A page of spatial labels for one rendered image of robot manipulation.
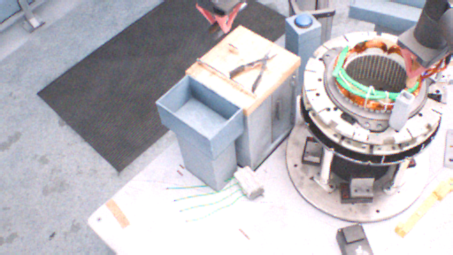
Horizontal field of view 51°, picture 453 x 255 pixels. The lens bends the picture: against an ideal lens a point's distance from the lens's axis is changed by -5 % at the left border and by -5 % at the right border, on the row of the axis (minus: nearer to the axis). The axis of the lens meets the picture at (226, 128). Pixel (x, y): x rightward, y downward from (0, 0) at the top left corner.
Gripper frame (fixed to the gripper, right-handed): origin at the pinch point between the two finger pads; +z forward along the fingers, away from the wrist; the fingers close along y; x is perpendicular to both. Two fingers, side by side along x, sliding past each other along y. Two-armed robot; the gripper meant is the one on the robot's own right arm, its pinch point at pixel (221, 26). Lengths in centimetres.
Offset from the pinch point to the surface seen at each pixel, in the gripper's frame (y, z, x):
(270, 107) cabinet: 12.2, 21.1, 1.7
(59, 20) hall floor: -178, 120, 38
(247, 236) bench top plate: 23, 40, -22
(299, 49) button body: 6.6, 20.5, 21.6
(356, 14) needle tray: 14.3, 14.3, 36.3
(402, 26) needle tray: 26.1, 14.3, 40.1
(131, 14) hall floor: -143, 120, 68
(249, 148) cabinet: 12.7, 27.7, -7.3
